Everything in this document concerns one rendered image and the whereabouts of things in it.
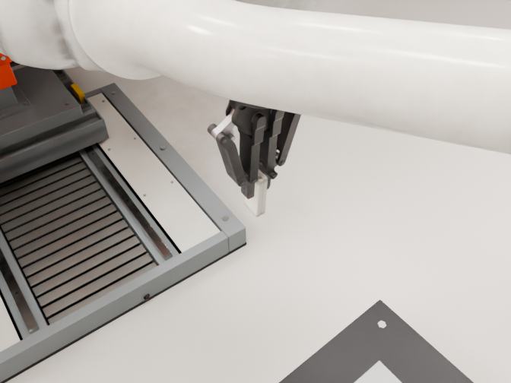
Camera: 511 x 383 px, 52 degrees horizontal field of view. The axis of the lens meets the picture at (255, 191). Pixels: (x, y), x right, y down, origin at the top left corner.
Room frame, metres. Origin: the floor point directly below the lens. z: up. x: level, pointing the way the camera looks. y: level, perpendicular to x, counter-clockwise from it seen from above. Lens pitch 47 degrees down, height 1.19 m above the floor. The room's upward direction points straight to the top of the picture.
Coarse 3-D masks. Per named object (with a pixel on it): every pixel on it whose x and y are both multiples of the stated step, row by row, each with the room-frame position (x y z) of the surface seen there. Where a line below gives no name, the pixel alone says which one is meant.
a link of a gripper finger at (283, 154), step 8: (288, 112) 0.49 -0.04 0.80; (288, 120) 0.49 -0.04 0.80; (296, 120) 0.49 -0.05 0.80; (288, 128) 0.48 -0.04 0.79; (296, 128) 0.49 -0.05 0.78; (280, 136) 0.49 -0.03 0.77; (288, 136) 0.48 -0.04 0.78; (280, 144) 0.48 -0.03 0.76; (288, 144) 0.48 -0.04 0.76; (280, 152) 0.48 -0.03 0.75; (288, 152) 0.48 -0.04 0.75; (280, 160) 0.47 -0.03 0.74
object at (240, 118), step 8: (232, 104) 0.45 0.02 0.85; (240, 104) 0.44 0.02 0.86; (248, 104) 0.43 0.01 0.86; (240, 112) 0.44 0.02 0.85; (248, 112) 0.44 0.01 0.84; (256, 112) 0.45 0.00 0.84; (264, 112) 0.46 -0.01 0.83; (232, 120) 0.44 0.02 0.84; (240, 120) 0.44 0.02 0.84; (248, 120) 0.44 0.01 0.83; (240, 128) 0.44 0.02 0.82; (248, 128) 0.44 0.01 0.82; (264, 128) 0.46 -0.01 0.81
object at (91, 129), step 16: (64, 80) 1.46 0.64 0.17; (80, 96) 1.37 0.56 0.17; (96, 112) 1.29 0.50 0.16; (64, 128) 1.23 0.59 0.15; (80, 128) 1.21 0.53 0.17; (96, 128) 1.24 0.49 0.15; (16, 144) 1.15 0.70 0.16; (32, 144) 1.17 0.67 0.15; (48, 144) 1.15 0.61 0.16; (64, 144) 1.18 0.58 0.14; (80, 144) 1.20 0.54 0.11; (0, 160) 1.07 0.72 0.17; (16, 160) 1.10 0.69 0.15; (32, 160) 1.12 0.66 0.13; (48, 160) 1.14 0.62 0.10; (0, 176) 1.06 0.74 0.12
